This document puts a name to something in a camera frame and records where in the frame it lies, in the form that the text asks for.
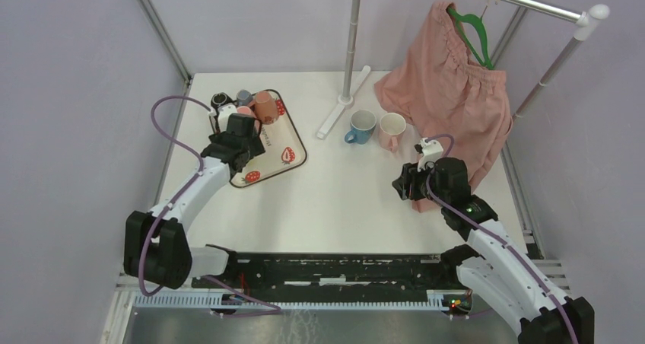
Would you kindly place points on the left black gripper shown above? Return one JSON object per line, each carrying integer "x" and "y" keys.
{"x": 255, "y": 146}

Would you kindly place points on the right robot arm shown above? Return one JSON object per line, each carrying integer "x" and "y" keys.
{"x": 489, "y": 262}

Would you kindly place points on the salmon pink mug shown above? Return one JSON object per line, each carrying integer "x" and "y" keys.
{"x": 247, "y": 111}

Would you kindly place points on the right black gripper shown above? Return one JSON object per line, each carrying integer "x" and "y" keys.
{"x": 411, "y": 176}

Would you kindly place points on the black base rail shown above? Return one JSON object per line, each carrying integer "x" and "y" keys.
{"x": 341, "y": 277}

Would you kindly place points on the pink shorts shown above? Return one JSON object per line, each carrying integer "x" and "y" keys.
{"x": 440, "y": 89}

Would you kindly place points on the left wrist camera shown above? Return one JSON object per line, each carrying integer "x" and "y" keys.
{"x": 222, "y": 116}

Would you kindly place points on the strawberry pattern tray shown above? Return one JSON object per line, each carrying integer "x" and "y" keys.
{"x": 284, "y": 149}

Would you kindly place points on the light pink mug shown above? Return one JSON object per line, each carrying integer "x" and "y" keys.
{"x": 390, "y": 131}

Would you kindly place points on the metal clothes rack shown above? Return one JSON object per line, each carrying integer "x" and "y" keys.
{"x": 586, "y": 21}

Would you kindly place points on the grey-blue mug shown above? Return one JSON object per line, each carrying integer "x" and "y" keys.
{"x": 244, "y": 98}

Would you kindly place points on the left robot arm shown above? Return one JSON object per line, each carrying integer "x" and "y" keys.
{"x": 156, "y": 247}

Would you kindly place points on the blue mug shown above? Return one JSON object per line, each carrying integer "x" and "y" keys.
{"x": 362, "y": 125}

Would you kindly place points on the terracotta mug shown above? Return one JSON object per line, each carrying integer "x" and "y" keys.
{"x": 265, "y": 107}

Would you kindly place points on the black mug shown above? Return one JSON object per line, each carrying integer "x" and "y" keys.
{"x": 221, "y": 99}

